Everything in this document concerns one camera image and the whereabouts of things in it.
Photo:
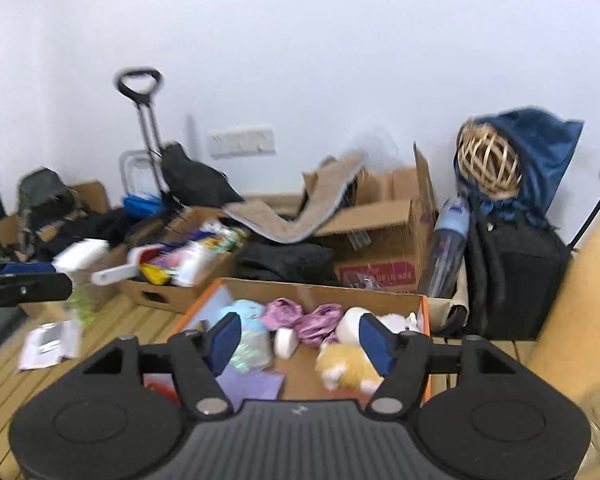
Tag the orange cardboard box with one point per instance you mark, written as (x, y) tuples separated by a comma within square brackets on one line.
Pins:
[(310, 375)]

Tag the small cardboard box with supplies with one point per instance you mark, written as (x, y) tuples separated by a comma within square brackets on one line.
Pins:
[(155, 295)]

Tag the pink satin pouch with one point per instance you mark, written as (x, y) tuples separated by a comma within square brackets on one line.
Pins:
[(280, 312)]

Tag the black backpack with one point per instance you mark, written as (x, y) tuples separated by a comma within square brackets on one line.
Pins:
[(517, 280)]

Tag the dark grey bag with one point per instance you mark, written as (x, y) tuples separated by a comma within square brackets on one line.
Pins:
[(45, 190)]

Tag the white plush toy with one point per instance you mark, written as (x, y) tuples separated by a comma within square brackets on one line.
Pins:
[(402, 324)]

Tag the clear water bottle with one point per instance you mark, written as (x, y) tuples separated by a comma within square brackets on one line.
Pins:
[(445, 250)]

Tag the wicker ball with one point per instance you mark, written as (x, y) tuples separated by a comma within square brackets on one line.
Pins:
[(490, 160)]

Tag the clear plastic package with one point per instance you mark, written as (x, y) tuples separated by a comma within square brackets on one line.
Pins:
[(50, 345)]

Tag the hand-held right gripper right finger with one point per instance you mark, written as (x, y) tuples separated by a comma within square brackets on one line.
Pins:
[(377, 345)]

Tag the yellow plush toy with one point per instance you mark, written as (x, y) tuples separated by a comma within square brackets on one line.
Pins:
[(347, 367)]

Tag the blue fabric bag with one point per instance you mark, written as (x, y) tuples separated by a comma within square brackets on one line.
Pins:
[(545, 160)]

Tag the black folding trolley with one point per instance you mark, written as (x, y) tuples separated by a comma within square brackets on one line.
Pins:
[(195, 180)]

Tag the light blue plush toy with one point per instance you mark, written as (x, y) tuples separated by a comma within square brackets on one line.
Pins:
[(252, 317)]

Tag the white lint roller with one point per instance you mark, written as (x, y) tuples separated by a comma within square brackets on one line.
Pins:
[(125, 267)]

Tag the purple towel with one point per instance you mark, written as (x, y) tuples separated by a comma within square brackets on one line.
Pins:
[(252, 385)]

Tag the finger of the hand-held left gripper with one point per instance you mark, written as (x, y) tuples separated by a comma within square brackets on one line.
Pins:
[(35, 287), (30, 267)]

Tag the black folded cloth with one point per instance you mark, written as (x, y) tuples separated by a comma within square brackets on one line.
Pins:
[(285, 262)]

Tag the green bottle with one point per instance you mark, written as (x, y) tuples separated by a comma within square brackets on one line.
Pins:
[(85, 302)]

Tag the large brown cardboard box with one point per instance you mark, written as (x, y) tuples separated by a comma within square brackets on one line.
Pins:
[(380, 240)]

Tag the lilac satin pouch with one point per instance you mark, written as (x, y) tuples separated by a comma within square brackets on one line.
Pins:
[(317, 322)]

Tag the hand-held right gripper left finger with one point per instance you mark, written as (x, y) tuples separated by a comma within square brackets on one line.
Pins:
[(225, 340)]

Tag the white wall outlet strip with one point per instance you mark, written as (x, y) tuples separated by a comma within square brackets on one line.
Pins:
[(241, 142)]

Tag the small white cup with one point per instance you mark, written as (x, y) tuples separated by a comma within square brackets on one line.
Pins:
[(286, 342)]

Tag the tan carpet piece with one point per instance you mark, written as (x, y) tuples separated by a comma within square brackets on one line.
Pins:
[(305, 215)]

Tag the black crumpled cloth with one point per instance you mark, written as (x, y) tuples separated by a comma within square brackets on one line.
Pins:
[(100, 230)]

